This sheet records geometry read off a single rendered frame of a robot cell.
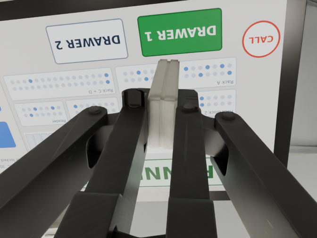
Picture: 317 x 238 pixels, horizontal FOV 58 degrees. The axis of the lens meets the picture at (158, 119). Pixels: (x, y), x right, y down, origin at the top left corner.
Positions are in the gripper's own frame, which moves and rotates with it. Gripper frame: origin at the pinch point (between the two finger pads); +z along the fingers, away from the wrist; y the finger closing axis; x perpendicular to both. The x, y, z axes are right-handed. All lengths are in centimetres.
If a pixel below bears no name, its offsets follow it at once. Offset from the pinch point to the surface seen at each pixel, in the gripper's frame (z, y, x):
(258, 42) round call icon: 16.8, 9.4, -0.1
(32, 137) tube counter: 17.3, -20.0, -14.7
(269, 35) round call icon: 16.7, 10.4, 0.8
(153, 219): 67, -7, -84
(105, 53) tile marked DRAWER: 17.0, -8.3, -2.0
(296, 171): 114, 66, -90
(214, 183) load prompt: 17.0, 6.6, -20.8
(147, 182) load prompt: 17.2, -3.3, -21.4
